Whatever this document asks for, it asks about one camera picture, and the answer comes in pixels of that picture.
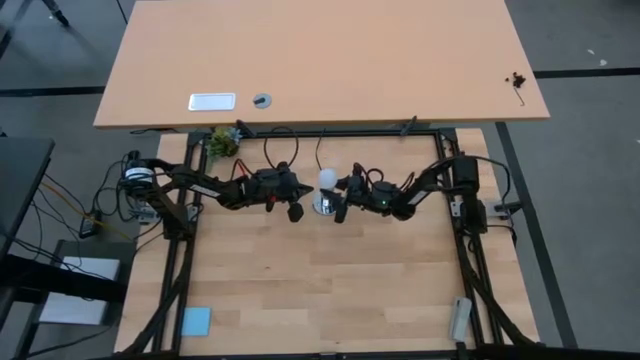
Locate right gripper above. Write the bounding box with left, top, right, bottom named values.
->
left=333, top=174, right=401, bottom=224

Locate potted green plant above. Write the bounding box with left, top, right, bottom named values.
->
left=205, top=126, right=244, bottom=160

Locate black stand leg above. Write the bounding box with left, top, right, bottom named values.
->
left=39, top=0, right=70, bottom=27

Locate grey cart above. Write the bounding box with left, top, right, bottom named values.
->
left=14, top=239, right=137, bottom=360

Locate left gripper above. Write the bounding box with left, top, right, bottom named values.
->
left=247, top=167, right=315, bottom=224

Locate white box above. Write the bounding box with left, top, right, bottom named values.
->
left=38, top=255, right=121, bottom=326

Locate black power adapter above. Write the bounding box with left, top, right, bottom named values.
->
left=78, top=212, right=104, bottom=240

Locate black lamp cord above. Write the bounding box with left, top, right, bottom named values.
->
left=314, top=128, right=327, bottom=171

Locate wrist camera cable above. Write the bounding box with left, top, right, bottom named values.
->
left=263, top=126, right=300, bottom=171
left=434, top=154, right=514, bottom=226

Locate black side desk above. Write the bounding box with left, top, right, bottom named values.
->
left=0, top=137, right=55, bottom=256

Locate yellow cable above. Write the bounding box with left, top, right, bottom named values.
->
left=39, top=180, right=132, bottom=241

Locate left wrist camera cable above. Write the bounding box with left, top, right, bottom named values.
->
left=263, top=126, right=300, bottom=171

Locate black aluminium table frame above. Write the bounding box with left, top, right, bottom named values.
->
left=119, top=127, right=546, bottom=360

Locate white lightbulb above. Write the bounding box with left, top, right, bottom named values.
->
left=318, top=168, right=339, bottom=192

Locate blue square pad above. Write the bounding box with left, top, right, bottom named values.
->
left=180, top=306, right=213, bottom=338

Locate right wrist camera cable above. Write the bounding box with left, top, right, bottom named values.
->
left=434, top=154, right=514, bottom=226

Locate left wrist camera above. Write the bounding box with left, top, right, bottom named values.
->
left=254, top=167, right=291, bottom=189

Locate black desk foot bar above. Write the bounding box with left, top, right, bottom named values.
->
left=0, top=254, right=126, bottom=304

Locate grey rectangular device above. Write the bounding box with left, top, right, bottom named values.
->
left=448, top=297, right=474, bottom=344

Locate white rectangular tray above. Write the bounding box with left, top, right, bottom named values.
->
left=187, top=92, right=237, bottom=112

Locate light wooden desk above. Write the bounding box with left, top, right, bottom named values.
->
left=92, top=0, right=550, bottom=130

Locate chrome lamp socket base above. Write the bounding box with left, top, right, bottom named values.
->
left=311, top=189, right=337, bottom=217

